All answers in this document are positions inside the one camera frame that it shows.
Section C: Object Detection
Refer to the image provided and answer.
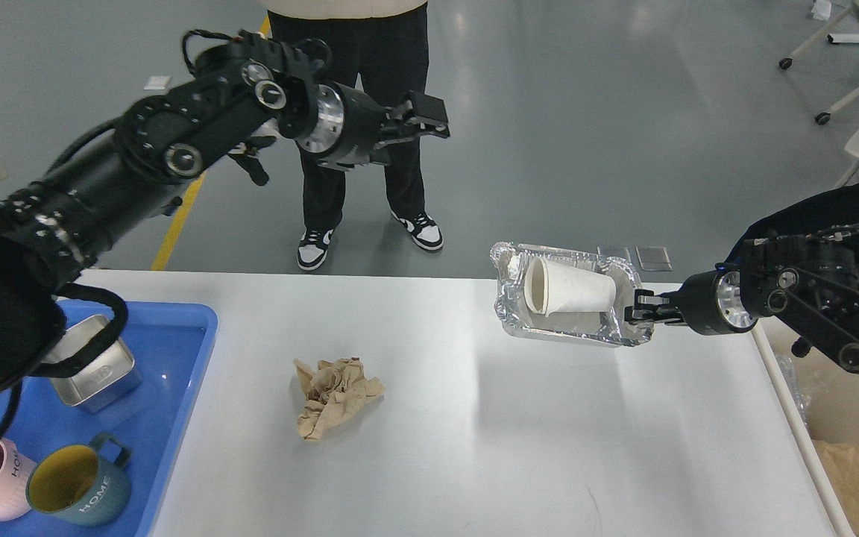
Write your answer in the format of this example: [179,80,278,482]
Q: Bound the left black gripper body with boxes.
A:
[297,83,399,170]

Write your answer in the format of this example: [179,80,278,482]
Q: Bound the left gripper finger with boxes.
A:
[369,137,421,168]
[385,91,451,142]

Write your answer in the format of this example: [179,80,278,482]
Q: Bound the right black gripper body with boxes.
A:
[679,271,757,336]

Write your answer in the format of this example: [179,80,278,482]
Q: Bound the white paper cup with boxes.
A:
[523,258,617,315]

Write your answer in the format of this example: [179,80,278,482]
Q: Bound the aluminium foil tray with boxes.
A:
[490,242,654,348]

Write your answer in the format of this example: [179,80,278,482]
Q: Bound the brown paper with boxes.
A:
[293,357,385,442]

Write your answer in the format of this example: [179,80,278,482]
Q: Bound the stainless steel box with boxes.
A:
[43,314,142,414]

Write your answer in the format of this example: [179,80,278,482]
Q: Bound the teal mug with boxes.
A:
[26,432,133,527]

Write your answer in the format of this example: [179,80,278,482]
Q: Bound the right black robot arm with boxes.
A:
[623,224,859,374]

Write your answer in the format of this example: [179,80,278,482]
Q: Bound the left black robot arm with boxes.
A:
[0,28,450,439]

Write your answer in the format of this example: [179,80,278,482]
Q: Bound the standing person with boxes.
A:
[259,0,445,271]

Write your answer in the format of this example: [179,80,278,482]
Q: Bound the white plastic bin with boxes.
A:
[753,319,859,536]

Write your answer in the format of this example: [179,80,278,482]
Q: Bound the blue plastic tray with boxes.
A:
[0,302,218,536]

